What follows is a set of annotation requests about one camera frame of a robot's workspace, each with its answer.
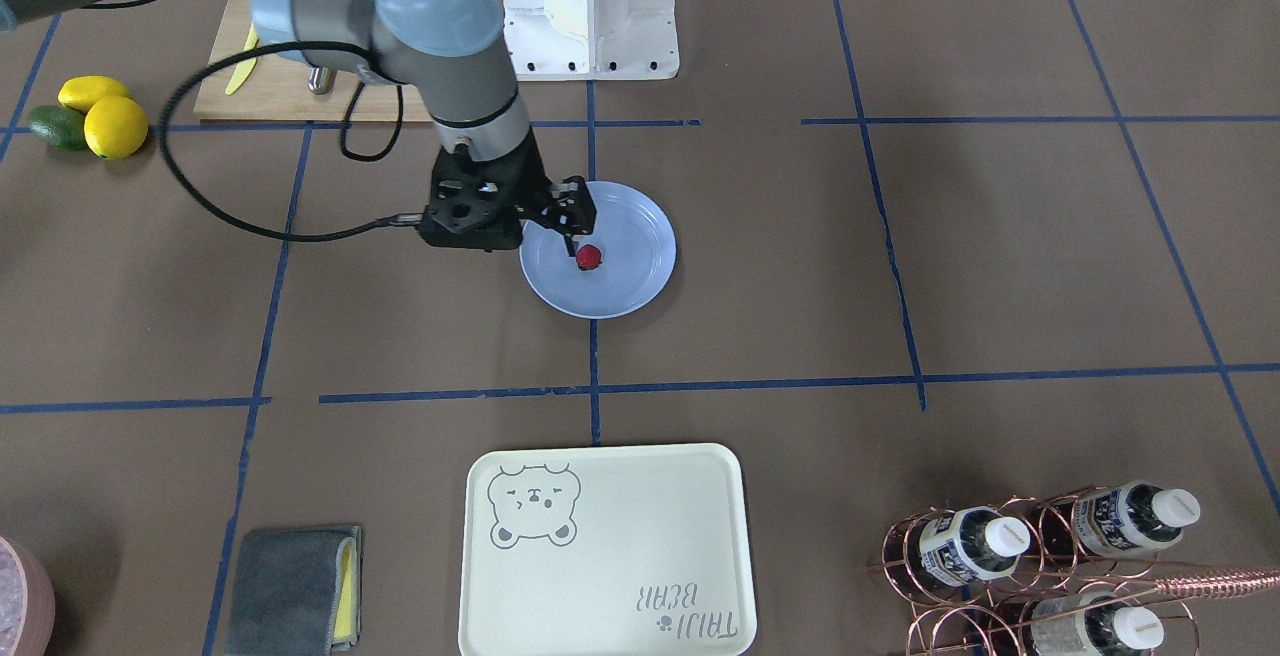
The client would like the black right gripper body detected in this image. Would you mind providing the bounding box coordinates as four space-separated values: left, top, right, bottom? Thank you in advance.
416 131 596 252

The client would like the red strawberry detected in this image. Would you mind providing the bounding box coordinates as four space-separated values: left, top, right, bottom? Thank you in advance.
573 243 603 272

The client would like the blue plate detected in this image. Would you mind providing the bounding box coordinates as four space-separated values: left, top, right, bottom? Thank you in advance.
518 181 677 320

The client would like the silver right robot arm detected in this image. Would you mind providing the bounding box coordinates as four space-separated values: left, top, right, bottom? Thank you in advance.
3 0 596 252

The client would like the steel muddler black cap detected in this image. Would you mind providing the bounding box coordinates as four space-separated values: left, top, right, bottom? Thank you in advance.
307 67 337 96

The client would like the wooden cutting board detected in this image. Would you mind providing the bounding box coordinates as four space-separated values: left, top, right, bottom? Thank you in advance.
193 0 433 123

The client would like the yellow plastic knife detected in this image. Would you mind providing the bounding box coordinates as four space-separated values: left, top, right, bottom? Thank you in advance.
223 24 260 96

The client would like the cream bear tray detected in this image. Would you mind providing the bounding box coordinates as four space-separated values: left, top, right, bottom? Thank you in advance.
458 443 758 655

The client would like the yellow lemon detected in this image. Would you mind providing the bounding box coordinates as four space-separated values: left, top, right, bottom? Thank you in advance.
58 74 131 114
84 95 150 160

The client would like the green avocado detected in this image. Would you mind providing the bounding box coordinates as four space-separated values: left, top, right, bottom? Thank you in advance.
27 105 88 151

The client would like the grey folded cloth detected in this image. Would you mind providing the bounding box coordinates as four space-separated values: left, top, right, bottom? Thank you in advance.
224 524 364 655

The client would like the tea bottle white cap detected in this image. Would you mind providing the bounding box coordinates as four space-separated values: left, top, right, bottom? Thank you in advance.
914 507 1033 588

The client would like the pink bowl with ice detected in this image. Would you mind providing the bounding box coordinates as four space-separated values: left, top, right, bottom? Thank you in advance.
1 537 56 655

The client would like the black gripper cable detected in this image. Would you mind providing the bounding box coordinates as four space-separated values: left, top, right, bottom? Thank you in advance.
157 41 426 243

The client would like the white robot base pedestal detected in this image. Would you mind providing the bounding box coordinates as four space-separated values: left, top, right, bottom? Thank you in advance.
503 0 681 82

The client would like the copper wire bottle rack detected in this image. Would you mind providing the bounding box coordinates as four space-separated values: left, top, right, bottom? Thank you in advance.
869 486 1277 655

